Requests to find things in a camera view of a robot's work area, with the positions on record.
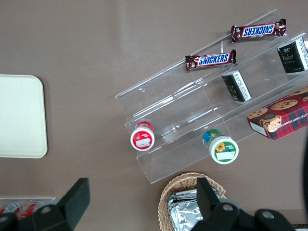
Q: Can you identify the red lid yogurt cup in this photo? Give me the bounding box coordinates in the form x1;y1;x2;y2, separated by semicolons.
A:
130;121;155;152

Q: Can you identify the small black white box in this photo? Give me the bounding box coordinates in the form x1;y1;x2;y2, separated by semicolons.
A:
277;37;308;75
221;70;253;103

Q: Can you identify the light wicker basket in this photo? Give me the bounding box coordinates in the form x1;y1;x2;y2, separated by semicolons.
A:
157;172;227;231

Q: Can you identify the red Coca-Cola bottle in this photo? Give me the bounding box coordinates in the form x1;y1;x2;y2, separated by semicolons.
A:
0;201;22;216
18;201;45;220

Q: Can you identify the Snickers chocolate bar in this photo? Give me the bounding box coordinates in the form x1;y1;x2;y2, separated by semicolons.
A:
184;49;237;72
231;18;287;43

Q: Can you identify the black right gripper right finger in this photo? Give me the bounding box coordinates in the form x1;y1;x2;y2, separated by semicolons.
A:
194;177;241;231

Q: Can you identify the cream rectangular plastic tray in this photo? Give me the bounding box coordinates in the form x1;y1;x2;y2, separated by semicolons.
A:
0;74;48;159

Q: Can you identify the clear acrylic bottle rack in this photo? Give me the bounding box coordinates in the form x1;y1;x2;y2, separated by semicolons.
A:
0;197;57;219

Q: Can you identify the green lid yogurt cup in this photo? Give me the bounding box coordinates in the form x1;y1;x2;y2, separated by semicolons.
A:
202;129;239;165

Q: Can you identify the foil wrapped pack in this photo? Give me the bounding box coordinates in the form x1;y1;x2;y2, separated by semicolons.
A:
172;189;200;203
167;200;205;231

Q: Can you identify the red tartan cookie box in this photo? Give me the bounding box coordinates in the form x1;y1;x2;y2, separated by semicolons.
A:
247;86;308;141

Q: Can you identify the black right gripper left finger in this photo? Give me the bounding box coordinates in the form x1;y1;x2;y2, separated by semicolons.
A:
32;178;91;231

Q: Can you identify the clear acrylic stepped shelf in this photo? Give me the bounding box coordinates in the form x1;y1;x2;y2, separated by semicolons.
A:
115;9;308;185

